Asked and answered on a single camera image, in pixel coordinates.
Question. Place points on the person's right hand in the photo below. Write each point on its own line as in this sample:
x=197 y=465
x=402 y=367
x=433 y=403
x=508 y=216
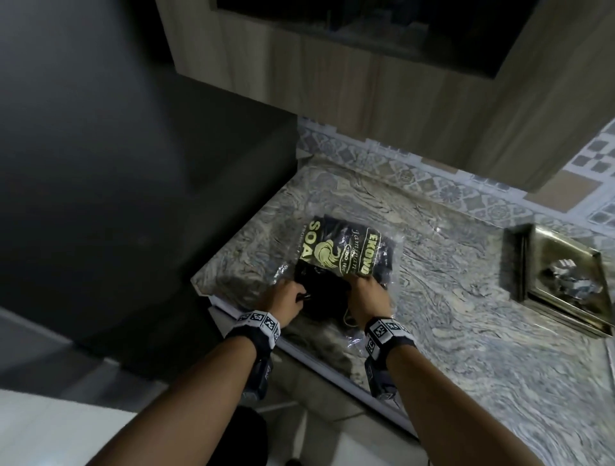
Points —
x=367 y=296

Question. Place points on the person's left hand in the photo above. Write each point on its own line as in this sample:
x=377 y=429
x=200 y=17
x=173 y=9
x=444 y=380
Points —
x=281 y=301

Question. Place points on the person's right fingers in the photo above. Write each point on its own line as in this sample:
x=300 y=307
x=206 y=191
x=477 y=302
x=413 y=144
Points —
x=358 y=287

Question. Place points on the person's left fingers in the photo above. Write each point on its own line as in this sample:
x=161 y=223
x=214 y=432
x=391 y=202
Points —
x=298 y=290

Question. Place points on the clear plastic bag black contents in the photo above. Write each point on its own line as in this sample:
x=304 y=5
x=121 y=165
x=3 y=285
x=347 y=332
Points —
x=336 y=269

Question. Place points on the person's left forearm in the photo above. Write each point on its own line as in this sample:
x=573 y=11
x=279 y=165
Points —
x=182 y=408

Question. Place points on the person's right forearm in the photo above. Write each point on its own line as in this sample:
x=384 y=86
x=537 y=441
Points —
x=461 y=413

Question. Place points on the yellow black printed label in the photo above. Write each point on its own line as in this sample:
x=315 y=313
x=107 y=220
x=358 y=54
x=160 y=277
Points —
x=338 y=247

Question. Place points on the square metal tray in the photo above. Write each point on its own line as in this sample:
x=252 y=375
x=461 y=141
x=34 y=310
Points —
x=560 y=278

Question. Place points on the dark refrigerator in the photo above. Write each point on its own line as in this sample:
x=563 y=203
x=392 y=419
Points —
x=120 y=192

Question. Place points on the crumpled foil piece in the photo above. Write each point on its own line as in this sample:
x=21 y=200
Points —
x=569 y=278

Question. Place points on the left wrist camera band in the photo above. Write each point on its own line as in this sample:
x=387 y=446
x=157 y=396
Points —
x=254 y=336

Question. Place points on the wrist camera band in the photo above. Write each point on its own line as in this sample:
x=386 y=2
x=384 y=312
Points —
x=384 y=345
x=254 y=336

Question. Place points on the right wrist camera band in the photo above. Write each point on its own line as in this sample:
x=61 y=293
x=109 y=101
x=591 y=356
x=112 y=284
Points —
x=384 y=345

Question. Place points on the wooden wall cabinet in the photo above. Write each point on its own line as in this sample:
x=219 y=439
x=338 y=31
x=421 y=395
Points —
x=384 y=81

